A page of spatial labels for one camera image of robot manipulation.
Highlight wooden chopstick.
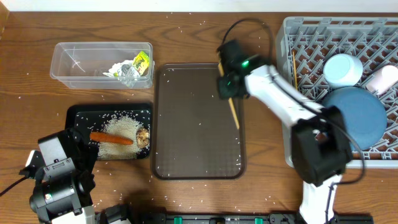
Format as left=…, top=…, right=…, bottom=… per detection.
left=292, top=50, right=298, bottom=90
left=217, top=53, right=240, bottom=130

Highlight black waste tray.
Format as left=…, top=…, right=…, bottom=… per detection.
left=65, top=103, right=152, bottom=159

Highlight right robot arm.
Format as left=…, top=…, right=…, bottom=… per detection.
left=217, top=40, right=353, bottom=223

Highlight orange carrot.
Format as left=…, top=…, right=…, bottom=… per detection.
left=90, top=132, right=134, bottom=145

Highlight brown food scrap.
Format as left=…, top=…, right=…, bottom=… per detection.
left=136, top=128, right=150, bottom=149

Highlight grey dishwasher rack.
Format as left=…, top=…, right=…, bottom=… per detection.
left=276, top=17, right=397, bottom=169

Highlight light blue rice bowl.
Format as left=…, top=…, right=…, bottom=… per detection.
left=323, top=54, right=363, bottom=89

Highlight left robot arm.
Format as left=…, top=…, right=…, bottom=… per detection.
left=19, top=128, right=98, bottom=223

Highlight green foil snack wrapper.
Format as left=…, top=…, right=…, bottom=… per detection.
left=132, top=51, right=149, bottom=76

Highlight white rice pile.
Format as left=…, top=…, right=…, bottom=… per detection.
left=90, top=116, right=150, bottom=161

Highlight clear plastic bin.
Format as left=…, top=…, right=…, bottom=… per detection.
left=50, top=42, right=154, bottom=89

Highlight dark blue plate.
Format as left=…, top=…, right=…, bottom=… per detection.
left=322, top=86, right=387, bottom=150

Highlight brown serving tray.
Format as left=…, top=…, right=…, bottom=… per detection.
left=151, top=63, right=246, bottom=180

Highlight pale pink cup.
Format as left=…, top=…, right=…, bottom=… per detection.
left=366, top=65, right=398, bottom=95

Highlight white napkin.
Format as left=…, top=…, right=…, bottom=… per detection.
left=103, top=60, right=141, bottom=87

